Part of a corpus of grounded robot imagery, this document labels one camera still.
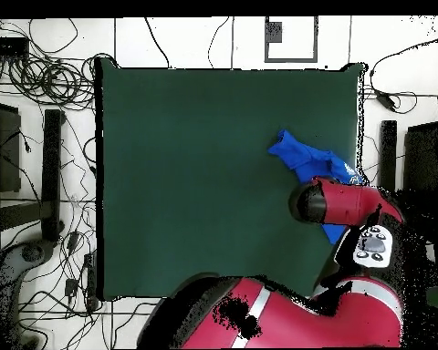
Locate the blue shirt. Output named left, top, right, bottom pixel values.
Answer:
left=266, top=129, right=367, bottom=246

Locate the dark box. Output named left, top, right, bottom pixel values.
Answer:
left=0, top=101, right=22, bottom=194
left=400, top=121, right=438, bottom=220

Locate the black power strip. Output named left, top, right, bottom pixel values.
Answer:
left=0, top=36, right=30, bottom=58
left=83, top=252, right=100, bottom=312

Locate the black office chair base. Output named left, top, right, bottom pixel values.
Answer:
left=0, top=240, right=56, bottom=293

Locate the grey square frame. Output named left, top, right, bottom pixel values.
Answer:
left=264, top=15, right=319, bottom=64

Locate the dark green table cloth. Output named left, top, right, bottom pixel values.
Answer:
left=94, top=57, right=368, bottom=303

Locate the small grey square plate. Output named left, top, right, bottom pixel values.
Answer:
left=267, top=21, right=284, bottom=44

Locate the black cable coil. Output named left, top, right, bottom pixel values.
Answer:
left=8, top=54, right=96, bottom=110

